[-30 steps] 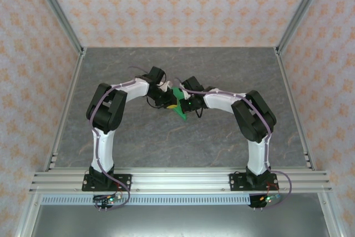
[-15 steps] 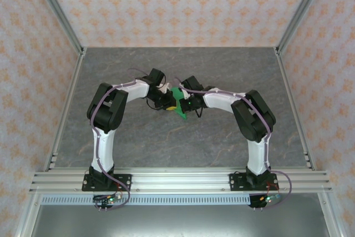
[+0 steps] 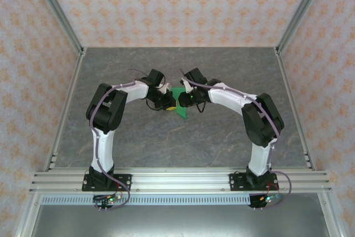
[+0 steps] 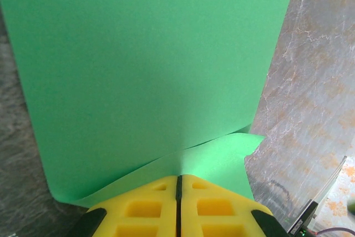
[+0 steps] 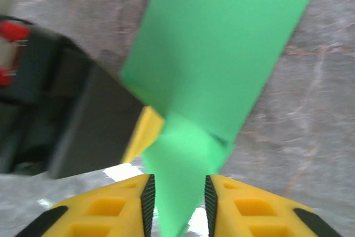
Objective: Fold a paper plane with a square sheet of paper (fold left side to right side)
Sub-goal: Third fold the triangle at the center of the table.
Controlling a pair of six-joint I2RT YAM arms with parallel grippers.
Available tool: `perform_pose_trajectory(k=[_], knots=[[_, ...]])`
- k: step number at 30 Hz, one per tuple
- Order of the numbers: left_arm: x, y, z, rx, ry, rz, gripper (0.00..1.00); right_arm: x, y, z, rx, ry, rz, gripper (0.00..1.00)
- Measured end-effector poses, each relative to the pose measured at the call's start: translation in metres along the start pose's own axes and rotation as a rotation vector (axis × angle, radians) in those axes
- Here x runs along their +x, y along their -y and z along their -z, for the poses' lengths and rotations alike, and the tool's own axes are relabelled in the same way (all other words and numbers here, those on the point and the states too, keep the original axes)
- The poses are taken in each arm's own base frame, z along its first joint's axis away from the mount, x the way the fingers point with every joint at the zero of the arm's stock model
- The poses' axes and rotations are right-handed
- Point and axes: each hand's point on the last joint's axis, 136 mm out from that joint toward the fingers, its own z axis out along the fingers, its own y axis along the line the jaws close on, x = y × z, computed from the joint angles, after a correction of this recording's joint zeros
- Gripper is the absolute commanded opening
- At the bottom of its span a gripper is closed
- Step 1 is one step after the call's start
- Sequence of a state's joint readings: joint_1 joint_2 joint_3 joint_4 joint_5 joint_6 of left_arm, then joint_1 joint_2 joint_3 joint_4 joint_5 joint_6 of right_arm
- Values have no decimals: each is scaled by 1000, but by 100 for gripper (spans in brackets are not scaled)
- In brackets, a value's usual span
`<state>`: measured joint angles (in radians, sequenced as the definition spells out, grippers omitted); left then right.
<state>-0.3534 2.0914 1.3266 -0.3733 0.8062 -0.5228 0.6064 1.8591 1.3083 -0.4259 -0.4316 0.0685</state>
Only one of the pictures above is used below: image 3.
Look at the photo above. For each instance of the green square paper sheet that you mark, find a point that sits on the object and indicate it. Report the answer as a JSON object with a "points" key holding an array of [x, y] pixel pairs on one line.
{"points": [[183, 113]]}

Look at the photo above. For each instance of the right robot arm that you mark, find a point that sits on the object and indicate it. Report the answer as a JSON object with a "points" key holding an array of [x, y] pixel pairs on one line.
{"points": [[258, 156]]}

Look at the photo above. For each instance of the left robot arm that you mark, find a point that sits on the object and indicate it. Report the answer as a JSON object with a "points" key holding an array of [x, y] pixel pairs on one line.
{"points": [[104, 148]]}

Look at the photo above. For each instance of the grey metal sheet panel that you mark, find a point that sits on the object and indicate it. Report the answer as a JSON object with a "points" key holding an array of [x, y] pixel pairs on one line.
{"points": [[177, 223]]}

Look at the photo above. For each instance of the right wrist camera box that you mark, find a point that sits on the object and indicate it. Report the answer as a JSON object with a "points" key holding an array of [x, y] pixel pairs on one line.
{"points": [[187, 86]]}

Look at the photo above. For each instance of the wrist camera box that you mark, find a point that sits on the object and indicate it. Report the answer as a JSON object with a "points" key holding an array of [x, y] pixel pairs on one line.
{"points": [[187, 86], [166, 87]]}

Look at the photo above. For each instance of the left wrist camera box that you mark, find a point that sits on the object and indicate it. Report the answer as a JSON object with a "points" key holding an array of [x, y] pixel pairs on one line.
{"points": [[166, 87]]}

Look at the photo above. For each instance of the aluminium mounting rail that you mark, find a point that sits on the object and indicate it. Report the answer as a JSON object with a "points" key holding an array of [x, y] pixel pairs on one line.
{"points": [[180, 180]]}

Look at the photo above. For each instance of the aluminium table side rail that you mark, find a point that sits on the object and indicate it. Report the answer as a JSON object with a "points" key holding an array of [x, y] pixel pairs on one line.
{"points": [[285, 76], [74, 76]]}

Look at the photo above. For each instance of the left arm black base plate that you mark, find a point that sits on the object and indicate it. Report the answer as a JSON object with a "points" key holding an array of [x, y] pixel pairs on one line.
{"points": [[123, 181]]}

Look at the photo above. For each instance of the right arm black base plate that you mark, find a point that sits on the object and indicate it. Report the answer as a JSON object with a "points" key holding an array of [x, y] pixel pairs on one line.
{"points": [[237, 182]]}

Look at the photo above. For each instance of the aluminium frame post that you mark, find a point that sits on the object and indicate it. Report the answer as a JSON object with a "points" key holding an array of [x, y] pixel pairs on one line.
{"points": [[299, 12], [29, 214], [61, 12], [330, 217]]}

